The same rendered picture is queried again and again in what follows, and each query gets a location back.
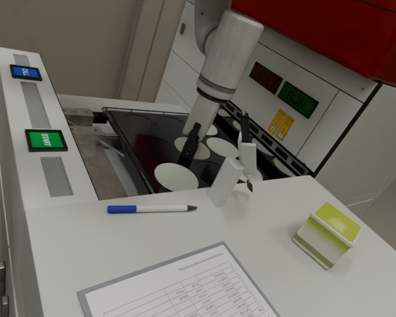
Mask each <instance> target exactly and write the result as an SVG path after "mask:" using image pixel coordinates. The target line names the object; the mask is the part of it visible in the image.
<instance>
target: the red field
mask: <svg viewBox="0 0 396 317"><path fill-rule="evenodd" d="M250 76H252V78H254V79H256V80H257V81H258V82H260V83H261V84H263V85H264V86H265V87H267V88H268V89H269V90H271V91H272V92H275V90H276V88H277V86H278V84H279V82H280V80H281V79H279V78H278V77H277V76H275V75H273V74H272V73H271V72H269V71H267V70H266V69H264V68H263V67H261V66H260V65H258V64H257V63H256V64H255V66H254V68H253V70H252V73H251V75H250Z"/></svg>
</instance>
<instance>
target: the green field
mask: <svg viewBox="0 0 396 317"><path fill-rule="evenodd" d="M279 97H281V98H282V99H283V100H285V101H287V102H288V103H289V104H291V105H292V106H293V107H295V108H296V109H298V110H299V111H300V112H301V113H303V114H305V115H306V116H307V117H308V116H309V115H310V113H311V111H312V110H313V108H314V106H315V105H316V102H315V101H313V100H312V99H310V98H308V97H307V96H305V95H304V94H302V93H301V92H299V91H298V90H296V89H295V88H293V87H292V86H290V85H289V84H287V83H285V85H284V87H283V89H282V91H281V93H280V95H279Z"/></svg>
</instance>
